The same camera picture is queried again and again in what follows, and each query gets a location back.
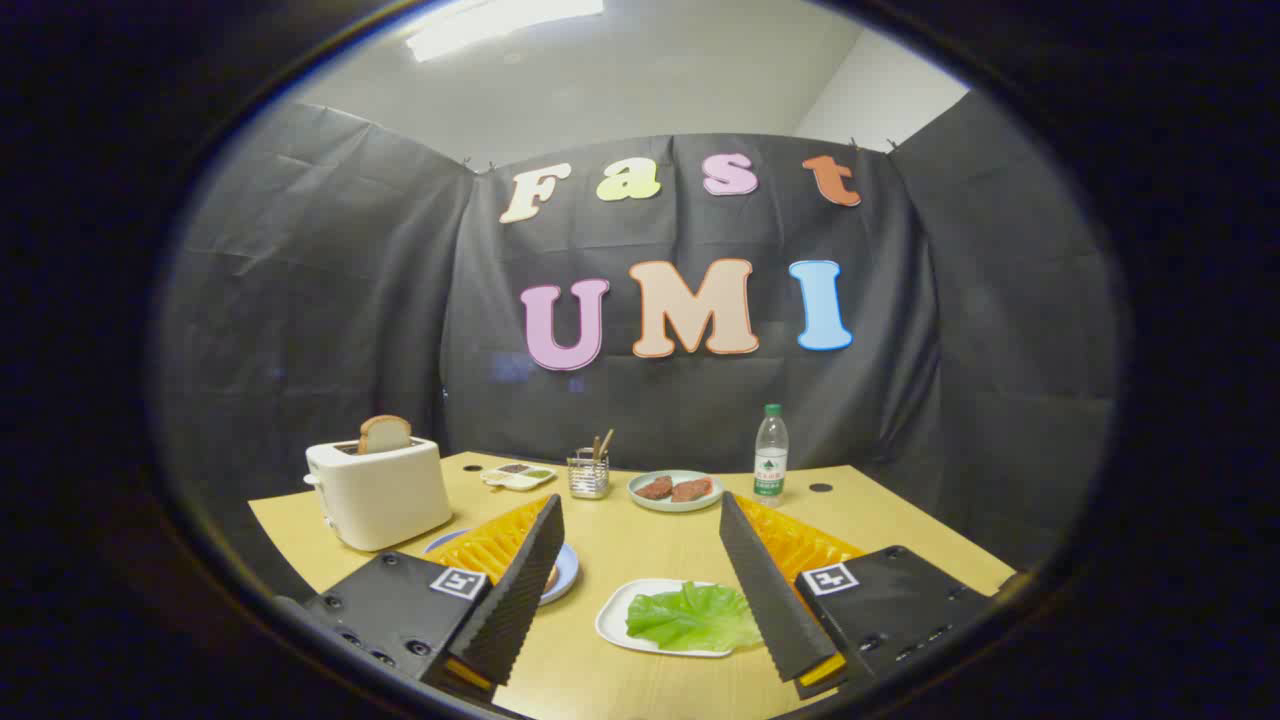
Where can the brown bread slice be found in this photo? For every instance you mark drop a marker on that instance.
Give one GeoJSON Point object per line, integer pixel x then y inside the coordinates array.
{"type": "Point", "coordinates": [384, 434]}

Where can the wooden chopsticks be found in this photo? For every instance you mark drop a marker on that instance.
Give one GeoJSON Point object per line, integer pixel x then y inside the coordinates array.
{"type": "Point", "coordinates": [603, 444]}

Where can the green lettuce leaf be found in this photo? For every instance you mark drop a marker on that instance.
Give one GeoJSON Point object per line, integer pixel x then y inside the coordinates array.
{"type": "Point", "coordinates": [690, 617]}

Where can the dark brown meat patty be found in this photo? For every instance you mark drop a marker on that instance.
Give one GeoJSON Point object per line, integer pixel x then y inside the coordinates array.
{"type": "Point", "coordinates": [655, 489]}

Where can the clear plastic water bottle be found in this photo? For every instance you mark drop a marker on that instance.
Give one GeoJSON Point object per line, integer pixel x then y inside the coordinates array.
{"type": "Point", "coordinates": [770, 460]}

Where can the white toaster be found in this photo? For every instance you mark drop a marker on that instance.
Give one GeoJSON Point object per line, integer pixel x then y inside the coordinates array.
{"type": "Point", "coordinates": [385, 495]}

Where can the white condiment tray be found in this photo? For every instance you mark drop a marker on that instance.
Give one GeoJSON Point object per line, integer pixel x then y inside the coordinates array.
{"type": "Point", "coordinates": [518, 478]}

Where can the white plate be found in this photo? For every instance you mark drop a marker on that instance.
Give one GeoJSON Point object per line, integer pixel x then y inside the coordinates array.
{"type": "Point", "coordinates": [612, 620]}

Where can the reddish brown meat patty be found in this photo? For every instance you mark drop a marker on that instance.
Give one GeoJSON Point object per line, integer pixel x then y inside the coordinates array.
{"type": "Point", "coordinates": [692, 490]}

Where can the blue plate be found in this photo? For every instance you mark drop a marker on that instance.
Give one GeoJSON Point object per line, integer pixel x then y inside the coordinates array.
{"type": "Point", "coordinates": [567, 568]}

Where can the pale green plate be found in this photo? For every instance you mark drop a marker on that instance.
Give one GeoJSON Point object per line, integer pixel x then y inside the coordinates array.
{"type": "Point", "coordinates": [676, 505]}

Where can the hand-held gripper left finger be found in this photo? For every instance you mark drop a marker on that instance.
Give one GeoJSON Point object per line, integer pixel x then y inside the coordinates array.
{"type": "Point", "coordinates": [520, 590]}

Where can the black backdrop cloth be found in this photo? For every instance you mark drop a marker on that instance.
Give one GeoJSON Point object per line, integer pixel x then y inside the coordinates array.
{"type": "Point", "coordinates": [330, 300]}

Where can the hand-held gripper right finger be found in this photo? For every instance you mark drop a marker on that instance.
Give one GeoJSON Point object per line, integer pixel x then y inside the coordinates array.
{"type": "Point", "coordinates": [770, 590]}

